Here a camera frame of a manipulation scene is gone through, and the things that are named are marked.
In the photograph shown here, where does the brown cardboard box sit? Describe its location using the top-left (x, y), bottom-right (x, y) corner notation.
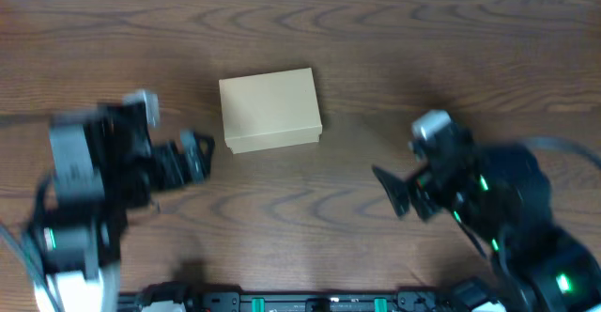
top-left (219, 68), bottom-right (323, 154)

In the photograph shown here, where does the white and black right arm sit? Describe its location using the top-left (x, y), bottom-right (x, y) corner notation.
top-left (372, 124), bottom-right (600, 311)

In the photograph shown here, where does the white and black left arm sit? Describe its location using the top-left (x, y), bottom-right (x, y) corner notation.
top-left (22, 101), bottom-right (215, 311)

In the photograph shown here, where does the black aluminium mounting rail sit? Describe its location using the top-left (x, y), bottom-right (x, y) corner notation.
top-left (116, 281), bottom-right (508, 312)

